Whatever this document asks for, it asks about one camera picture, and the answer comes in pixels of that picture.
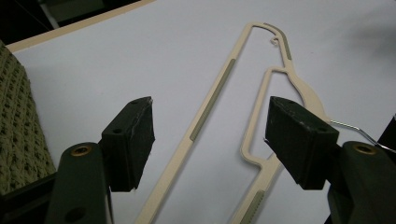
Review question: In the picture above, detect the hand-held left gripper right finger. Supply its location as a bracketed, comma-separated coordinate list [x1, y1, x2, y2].
[263, 95, 396, 224]

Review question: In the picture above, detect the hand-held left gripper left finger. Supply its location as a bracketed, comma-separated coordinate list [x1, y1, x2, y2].
[44, 96, 156, 224]

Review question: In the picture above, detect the beige plastic clothes hanger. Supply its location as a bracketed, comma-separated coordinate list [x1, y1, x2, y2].
[134, 21, 396, 224]

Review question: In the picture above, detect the olive green knitted sweater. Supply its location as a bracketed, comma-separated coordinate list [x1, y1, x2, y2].
[0, 39, 58, 196]

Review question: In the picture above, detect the white metal stand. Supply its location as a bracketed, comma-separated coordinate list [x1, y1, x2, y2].
[38, 1, 61, 30]

